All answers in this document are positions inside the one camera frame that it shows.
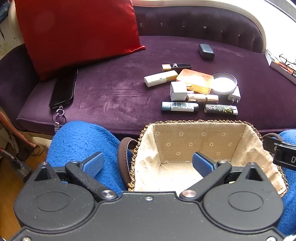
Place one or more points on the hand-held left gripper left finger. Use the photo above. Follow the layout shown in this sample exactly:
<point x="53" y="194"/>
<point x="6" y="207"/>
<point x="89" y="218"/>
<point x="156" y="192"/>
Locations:
<point x="93" y="163"/>

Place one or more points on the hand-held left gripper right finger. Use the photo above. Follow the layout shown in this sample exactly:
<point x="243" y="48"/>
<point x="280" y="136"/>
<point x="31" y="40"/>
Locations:
<point x="201" y="164"/>

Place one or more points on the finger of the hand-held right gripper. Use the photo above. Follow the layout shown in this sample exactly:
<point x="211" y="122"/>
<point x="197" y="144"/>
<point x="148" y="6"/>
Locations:
<point x="269" y="144"/>

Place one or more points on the woven basket with fabric lining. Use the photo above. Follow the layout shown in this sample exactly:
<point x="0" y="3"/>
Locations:
<point x="201" y="139"/>

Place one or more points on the dark green lighter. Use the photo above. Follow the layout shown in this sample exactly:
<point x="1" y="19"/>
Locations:
<point x="219" y="109"/>

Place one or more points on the white green lighter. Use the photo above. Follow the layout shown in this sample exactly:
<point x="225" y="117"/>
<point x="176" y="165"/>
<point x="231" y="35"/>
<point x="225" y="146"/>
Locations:
<point x="180" y="107"/>

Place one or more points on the white USB wall charger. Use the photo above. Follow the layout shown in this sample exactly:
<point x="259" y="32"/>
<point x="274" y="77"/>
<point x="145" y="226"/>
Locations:
<point x="235" y="93"/>

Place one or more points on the rose gold lipstick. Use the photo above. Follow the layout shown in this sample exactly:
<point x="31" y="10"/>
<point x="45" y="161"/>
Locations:
<point x="203" y="97"/>

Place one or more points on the round metal tin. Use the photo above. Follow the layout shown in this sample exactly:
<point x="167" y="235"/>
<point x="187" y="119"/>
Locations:
<point x="224" y="84"/>

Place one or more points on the white travel adapter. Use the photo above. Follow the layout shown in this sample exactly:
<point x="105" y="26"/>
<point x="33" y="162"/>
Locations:
<point x="178" y="91"/>

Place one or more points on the orange plastic box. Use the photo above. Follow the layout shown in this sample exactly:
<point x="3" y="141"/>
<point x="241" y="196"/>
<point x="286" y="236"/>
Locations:
<point x="194" y="78"/>

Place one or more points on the white and cream tube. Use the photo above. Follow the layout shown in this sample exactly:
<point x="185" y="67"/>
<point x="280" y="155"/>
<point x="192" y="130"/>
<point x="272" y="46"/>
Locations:
<point x="155" y="80"/>

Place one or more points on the grey vacuum cleaner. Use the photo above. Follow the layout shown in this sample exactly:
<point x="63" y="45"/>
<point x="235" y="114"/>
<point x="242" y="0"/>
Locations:
<point x="20" y="168"/>

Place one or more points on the purple velvet sofa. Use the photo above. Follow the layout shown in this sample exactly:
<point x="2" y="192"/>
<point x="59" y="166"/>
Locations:
<point x="115" y="92"/>

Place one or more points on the orange pen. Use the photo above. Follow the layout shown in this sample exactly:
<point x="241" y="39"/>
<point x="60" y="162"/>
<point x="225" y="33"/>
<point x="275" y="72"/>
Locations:
<point x="283" y="66"/>

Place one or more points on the black smartphone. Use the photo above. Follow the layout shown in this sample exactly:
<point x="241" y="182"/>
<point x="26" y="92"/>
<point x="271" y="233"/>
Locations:
<point x="63" y="89"/>

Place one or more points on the white book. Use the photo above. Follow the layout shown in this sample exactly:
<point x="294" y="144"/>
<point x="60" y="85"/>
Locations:
<point x="271" y="61"/>

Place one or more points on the black eyeglasses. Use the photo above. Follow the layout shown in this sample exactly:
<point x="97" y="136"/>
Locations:
<point x="285" y="59"/>

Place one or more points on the small black hard case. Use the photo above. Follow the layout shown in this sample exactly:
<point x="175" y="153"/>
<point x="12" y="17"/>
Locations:
<point x="206" y="51"/>

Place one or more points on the red satin pillow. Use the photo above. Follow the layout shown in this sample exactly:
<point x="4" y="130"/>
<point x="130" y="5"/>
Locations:
<point x="76" y="30"/>

